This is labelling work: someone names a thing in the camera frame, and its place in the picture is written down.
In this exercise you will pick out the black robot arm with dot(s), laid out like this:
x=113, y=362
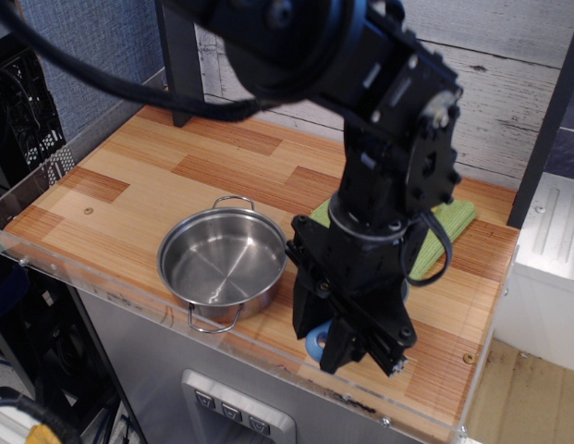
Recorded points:
x=399, y=103

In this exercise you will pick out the silver button panel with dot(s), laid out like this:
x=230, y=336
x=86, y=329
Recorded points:
x=235, y=409

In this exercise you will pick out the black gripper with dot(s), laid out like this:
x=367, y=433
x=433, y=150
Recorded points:
x=346, y=258

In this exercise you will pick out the dark vertical post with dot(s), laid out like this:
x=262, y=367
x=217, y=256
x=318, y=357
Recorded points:
x=547, y=40
x=180, y=54

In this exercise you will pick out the white ribbed box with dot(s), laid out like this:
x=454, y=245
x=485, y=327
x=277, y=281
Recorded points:
x=536, y=314

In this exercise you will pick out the stainless steel pot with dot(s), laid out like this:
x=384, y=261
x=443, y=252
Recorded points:
x=224, y=263

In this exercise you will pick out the dark right vertical post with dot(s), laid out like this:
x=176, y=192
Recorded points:
x=547, y=40

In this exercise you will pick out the black crate rack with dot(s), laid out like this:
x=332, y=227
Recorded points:
x=30, y=128

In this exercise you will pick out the green folded cloth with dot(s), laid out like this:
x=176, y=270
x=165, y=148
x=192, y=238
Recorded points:
x=454, y=219

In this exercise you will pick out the dark left vertical post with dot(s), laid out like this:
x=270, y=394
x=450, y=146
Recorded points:
x=180, y=54

